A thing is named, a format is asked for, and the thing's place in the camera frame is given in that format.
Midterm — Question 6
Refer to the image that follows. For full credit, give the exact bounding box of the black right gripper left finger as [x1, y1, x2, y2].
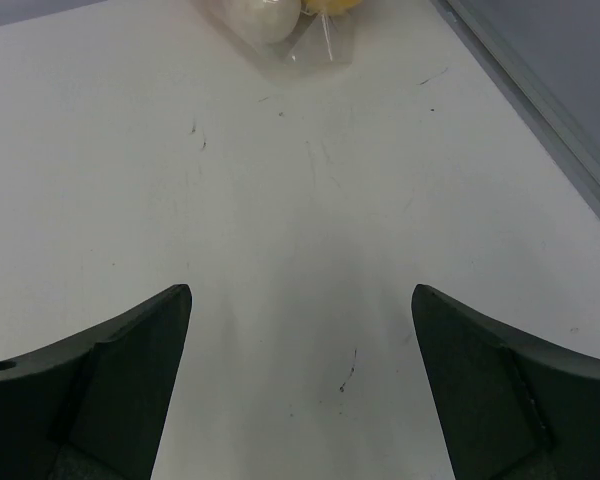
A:
[0, 284, 192, 479]

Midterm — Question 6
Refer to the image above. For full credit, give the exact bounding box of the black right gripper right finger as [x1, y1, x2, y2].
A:
[411, 284, 600, 479]

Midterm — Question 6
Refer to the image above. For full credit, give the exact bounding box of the clear zip top bag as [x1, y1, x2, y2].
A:
[194, 0, 355, 74]

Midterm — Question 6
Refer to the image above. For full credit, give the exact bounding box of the white fake egg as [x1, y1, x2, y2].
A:
[226, 0, 302, 44]

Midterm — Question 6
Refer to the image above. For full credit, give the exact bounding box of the aluminium frame rail right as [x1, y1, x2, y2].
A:
[439, 1, 600, 218]

